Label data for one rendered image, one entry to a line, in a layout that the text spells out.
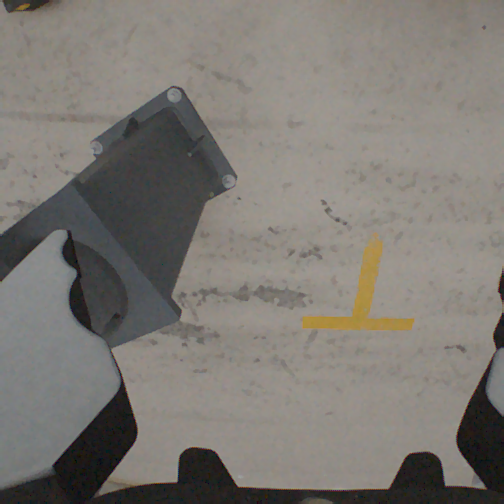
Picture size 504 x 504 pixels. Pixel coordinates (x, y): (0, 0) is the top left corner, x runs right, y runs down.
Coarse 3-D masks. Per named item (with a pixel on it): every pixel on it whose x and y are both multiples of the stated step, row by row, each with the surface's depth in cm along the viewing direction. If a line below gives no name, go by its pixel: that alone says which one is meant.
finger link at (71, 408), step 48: (48, 240) 10; (0, 288) 8; (48, 288) 8; (0, 336) 7; (48, 336) 7; (96, 336) 7; (0, 384) 6; (48, 384) 6; (96, 384) 6; (0, 432) 5; (48, 432) 5; (96, 432) 6; (0, 480) 5; (96, 480) 6
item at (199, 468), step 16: (192, 448) 5; (192, 464) 5; (208, 464) 5; (416, 464) 5; (432, 464) 5; (192, 480) 5; (208, 480) 5; (224, 480) 5; (400, 480) 5; (416, 480) 5; (432, 480) 5; (112, 496) 4; (128, 496) 4; (144, 496) 4; (160, 496) 4; (176, 496) 4; (192, 496) 4; (208, 496) 4; (224, 496) 4; (240, 496) 4; (256, 496) 4; (272, 496) 4; (288, 496) 4; (304, 496) 4; (320, 496) 4; (336, 496) 4; (352, 496) 4; (368, 496) 4; (384, 496) 4; (400, 496) 4; (416, 496) 4; (432, 496) 4; (448, 496) 4; (464, 496) 4; (480, 496) 4; (496, 496) 4
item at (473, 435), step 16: (496, 336) 9; (496, 352) 7; (496, 368) 6; (480, 384) 7; (496, 384) 6; (480, 400) 6; (496, 400) 6; (464, 416) 7; (480, 416) 6; (496, 416) 6; (464, 432) 6; (480, 432) 6; (496, 432) 6; (464, 448) 6; (480, 448) 6; (496, 448) 6; (480, 464) 6; (496, 464) 6; (480, 480) 9; (496, 480) 6
